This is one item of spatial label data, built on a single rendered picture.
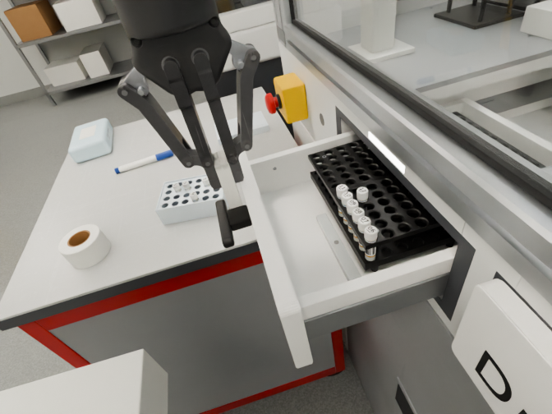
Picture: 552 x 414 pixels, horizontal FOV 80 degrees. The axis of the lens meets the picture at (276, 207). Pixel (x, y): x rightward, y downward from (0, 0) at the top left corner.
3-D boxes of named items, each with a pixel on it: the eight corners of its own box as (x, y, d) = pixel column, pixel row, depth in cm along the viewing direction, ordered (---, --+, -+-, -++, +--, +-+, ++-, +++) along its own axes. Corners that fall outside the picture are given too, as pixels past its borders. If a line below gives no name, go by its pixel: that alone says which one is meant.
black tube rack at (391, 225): (365, 284, 36) (365, 246, 32) (312, 190, 49) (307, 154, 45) (546, 224, 38) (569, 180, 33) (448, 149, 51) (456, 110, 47)
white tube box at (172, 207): (163, 225, 61) (154, 210, 59) (171, 196, 68) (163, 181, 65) (228, 213, 61) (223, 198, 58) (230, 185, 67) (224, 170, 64)
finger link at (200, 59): (186, 43, 30) (201, 39, 30) (224, 148, 37) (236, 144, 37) (188, 55, 27) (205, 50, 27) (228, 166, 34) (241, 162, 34)
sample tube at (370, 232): (369, 266, 34) (370, 236, 31) (361, 258, 35) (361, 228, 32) (379, 260, 35) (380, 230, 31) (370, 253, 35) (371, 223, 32)
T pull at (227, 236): (225, 251, 35) (221, 242, 34) (217, 207, 40) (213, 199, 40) (258, 241, 35) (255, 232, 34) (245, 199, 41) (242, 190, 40)
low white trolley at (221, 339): (173, 445, 102) (-11, 322, 51) (172, 285, 148) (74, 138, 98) (351, 383, 106) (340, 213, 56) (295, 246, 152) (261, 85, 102)
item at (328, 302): (307, 342, 33) (300, 310, 29) (255, 191, 52) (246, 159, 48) (659, 224, 36) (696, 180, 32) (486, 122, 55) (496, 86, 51)
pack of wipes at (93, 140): (112, 154, 86) (103, 138, 83) (75, 165, 85) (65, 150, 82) (114, 129, 97) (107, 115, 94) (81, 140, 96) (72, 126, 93)
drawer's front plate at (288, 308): (297, 371, 32) (278, 314, 25) (245, 195, 54) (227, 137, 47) (314, 365, 33) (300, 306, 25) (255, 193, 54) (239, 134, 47)
